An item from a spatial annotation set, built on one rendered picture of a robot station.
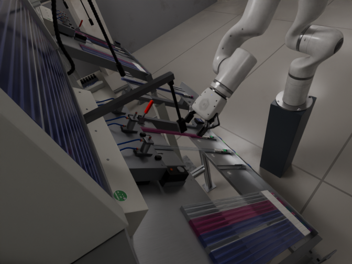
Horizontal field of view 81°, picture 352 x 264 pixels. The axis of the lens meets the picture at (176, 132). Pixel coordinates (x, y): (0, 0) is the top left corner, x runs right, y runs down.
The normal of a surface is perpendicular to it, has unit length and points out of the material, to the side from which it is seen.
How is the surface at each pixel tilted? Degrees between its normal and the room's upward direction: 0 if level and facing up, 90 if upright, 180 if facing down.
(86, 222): 90
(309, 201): 0
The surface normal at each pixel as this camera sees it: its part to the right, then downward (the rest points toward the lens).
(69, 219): 0.49, 0.58
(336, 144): -0.20, -0.65
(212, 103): -0.58, -0.19
